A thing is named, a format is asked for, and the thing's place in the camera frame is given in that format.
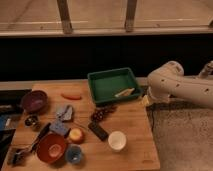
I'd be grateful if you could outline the dark grape bunch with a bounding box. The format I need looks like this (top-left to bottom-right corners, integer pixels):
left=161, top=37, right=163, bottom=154
left=90, top=105, right=117, bottom=122

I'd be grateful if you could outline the black handled utensil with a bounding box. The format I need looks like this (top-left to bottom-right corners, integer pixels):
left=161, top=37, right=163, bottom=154
left=30, top=123, right=51, bottom=152

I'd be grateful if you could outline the orange carrot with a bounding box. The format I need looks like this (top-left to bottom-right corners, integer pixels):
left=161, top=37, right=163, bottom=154
left=61, top=93, right=82, bottom=100

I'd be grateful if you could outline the black dish brush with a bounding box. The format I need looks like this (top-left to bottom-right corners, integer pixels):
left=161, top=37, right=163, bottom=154
left=7, top=148, right=32, bottom=166

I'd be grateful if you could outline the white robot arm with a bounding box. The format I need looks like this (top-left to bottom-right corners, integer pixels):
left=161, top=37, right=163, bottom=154
left=142, top=60, right=213, bottom=109

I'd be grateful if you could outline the white cup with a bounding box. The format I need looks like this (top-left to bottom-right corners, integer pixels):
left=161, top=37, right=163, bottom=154
left=108, top=131, right=127, bottom=152

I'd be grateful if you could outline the blue cup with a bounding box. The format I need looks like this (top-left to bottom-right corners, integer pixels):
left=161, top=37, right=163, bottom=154
left=65, top=145, right=82, bottom=164

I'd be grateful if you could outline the green plastic tray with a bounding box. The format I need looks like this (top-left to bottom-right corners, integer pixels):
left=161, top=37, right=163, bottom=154
left=87, top=67, right=142, bottom=106

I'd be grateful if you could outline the small metal cup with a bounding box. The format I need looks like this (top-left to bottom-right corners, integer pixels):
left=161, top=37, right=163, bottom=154
left=24, top=115, right=40, bottom=131

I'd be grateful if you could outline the red yellow apple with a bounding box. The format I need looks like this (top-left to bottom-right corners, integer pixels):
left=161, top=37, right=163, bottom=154
left=69, top=128, right=84, bottom=144

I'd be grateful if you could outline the red orange bowl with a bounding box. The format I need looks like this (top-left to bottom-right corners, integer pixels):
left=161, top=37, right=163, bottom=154
left=36, top=133, right=67, bottom=164

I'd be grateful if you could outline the purple bowl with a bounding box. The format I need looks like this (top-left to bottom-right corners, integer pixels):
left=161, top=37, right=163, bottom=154
left=21, top=90, right=48, bottom=113

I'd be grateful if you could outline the black remote control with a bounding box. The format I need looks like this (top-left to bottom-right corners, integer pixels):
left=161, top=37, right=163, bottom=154
left=88, top=122, right=108, bottom=141

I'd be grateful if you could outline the wooden cutting board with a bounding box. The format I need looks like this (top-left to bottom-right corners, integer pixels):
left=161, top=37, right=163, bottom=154
left=1, top=82, right=160, bottom=171

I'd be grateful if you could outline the yellow banana piece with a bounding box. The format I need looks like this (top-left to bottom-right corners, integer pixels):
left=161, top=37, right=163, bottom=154
left=115, top=88, right=135, bottom=98

